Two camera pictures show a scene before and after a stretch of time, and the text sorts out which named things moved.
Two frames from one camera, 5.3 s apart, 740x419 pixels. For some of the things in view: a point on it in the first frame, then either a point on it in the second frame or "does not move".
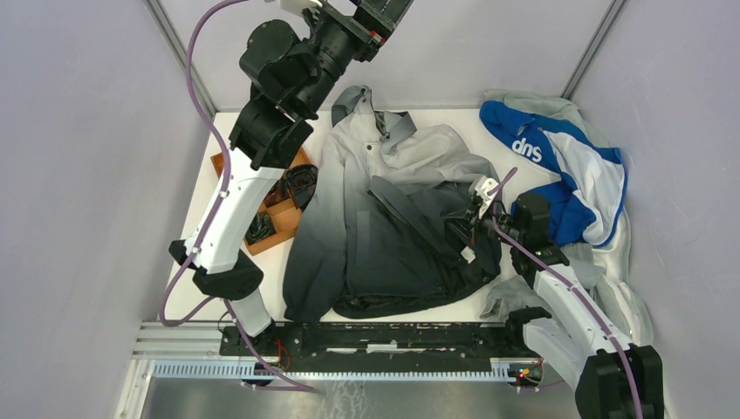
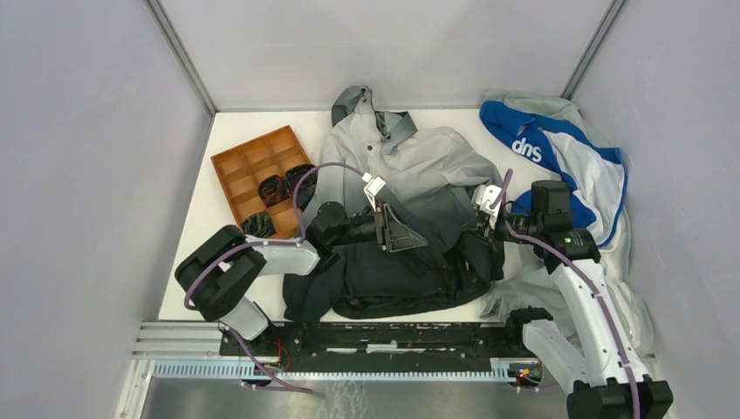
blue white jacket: (585, 206) does not move
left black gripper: (371, 24) to (396, 236)
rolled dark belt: (301, 181) does not move
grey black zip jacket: (370, 236) does not move
